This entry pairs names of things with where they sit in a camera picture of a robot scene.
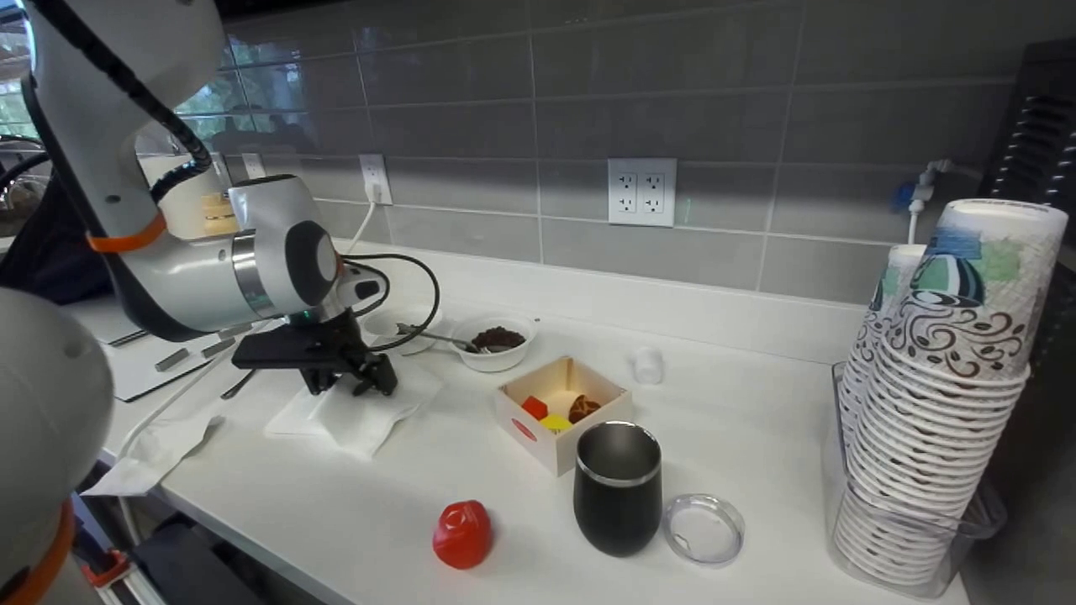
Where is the red plastic toy fruit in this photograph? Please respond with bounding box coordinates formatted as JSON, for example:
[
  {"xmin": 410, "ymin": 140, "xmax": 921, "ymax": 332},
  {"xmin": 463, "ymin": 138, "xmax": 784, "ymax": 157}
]
[{"xmin": 430, "ymin": 498, "xmax": 497, "ymax": 573}]

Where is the white paper towel sheet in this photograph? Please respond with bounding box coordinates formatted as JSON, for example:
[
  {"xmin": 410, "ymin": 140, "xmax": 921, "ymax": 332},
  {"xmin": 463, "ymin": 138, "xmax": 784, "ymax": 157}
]
[{"xmin": 79, "ymin": 413, "xmax": 229, "ymax": 501}]

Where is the dark bag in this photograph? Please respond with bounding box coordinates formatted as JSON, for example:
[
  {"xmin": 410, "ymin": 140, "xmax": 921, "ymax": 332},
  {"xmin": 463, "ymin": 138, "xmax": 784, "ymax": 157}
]
[{"xmin": 0, "ymin": 164, "xmax": 112, "ymax": 307}]

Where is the white flat board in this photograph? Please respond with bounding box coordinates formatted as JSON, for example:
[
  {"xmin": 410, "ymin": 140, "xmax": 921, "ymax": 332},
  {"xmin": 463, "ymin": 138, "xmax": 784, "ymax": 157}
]
[{"xmin": 62, "ymin": 324, "xmax": 244, "ymax": 403}]

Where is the white bowl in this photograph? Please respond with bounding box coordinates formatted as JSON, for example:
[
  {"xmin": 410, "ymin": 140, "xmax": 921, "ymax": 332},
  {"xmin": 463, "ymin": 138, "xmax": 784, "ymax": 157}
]
[
  {"xmin": 451, "ymin": 311, "xmax": 546, "ymax": 378},
  {"xmin": 379, "ymin": 317, "xmax": 448, "ymax": 362}
]

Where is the white paper towel cloth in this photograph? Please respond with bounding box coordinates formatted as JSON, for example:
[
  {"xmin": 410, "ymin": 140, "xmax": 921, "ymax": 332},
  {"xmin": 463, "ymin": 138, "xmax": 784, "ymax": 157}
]
[{"xmin": 261, "ymin": 362, "xmax": 448, "ymax": 463}]

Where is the white double wall outlet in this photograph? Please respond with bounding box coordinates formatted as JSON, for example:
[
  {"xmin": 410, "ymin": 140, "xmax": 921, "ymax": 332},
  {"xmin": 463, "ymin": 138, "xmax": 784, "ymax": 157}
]
[{"xmin": 606, "ymin": 155, "xmax": 678, "ymax": 230}]

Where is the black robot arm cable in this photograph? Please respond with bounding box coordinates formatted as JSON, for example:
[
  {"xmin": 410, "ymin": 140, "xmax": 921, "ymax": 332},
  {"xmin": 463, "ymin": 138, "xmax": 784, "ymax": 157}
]
[{"xmin": 31, "ymin": 0, "xmax": 444, "ymax": 352}]

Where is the clear plastic lid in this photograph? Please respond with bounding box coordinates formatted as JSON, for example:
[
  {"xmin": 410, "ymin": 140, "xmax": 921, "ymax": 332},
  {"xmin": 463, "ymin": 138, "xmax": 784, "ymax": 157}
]
[{"xmin": 661, "ymin": 487, "xmax": 751, "ymax": 569}]

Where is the black metal tumbler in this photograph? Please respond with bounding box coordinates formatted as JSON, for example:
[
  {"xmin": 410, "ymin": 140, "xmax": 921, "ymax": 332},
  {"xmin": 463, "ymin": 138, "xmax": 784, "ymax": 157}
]
[{"xmin": 571, "ymin": 417, "xmax": 667, "ymax": 562}]

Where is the white cable with blue connector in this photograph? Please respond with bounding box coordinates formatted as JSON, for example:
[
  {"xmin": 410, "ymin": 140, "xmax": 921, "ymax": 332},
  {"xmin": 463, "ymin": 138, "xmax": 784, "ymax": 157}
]
[{"xmin": 886, "ymin": 157, "xmax": 956, "ymax": 249}]

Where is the metal spoon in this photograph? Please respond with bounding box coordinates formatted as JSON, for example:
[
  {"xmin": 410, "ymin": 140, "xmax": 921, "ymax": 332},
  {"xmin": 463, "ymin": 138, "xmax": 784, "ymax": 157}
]
[{"xmin": 392, "ymin": 321, "xmax": 482, "ymax": 349}]

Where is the patterned paper cup stack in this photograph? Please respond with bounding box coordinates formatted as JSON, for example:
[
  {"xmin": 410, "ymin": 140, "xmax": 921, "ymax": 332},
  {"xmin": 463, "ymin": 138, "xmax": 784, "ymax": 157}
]
[
  {"xmin": 827, "ymin": 196, "xmax": 1071, "ymax": 600},
  {"xmin": 855, "ymin": 238, "xmax": 936, "ymax": 362}
]

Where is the white power plug with cable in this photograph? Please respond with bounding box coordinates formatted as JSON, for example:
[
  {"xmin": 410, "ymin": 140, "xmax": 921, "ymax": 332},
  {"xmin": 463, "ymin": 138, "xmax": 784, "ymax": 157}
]
[{"xmin": 338, "ymin": 171, "xmax": 392, "ymax": 259}]

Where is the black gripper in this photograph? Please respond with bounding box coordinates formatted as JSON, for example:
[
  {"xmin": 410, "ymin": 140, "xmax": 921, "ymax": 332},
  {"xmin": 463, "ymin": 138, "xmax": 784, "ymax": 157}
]
[{"xmin": 298, "ymin": 311, "xmax": 404, "ymax": 400}]

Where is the white box with fruit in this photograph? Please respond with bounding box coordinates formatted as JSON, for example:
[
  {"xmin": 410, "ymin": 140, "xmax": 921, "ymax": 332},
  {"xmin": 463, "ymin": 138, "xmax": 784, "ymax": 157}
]
[{"xmin": 491, "ymin": 352, "xmax": 636, "ymax": 476}]

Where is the wide orange arm strap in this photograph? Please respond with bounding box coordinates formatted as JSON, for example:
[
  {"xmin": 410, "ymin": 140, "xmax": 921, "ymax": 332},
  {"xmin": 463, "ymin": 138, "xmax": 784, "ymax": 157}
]
[{"xmin": 84, "ymin": 212, "xmax": 172, "ymax": 259}]

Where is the brown patterned wooden block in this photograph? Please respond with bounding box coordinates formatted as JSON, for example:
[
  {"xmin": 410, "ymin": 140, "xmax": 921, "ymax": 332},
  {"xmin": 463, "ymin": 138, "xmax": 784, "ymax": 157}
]
[{"xmin": 563, "ymin": 391, "xmax": 606, "ymax": 426}]

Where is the coffee bean pile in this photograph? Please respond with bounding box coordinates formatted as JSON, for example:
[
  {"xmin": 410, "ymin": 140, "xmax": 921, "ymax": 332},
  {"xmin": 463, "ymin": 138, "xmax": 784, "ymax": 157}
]
[{"xmin": 463, "ymin": 324, "xmax": 526, "ymax": 355}]

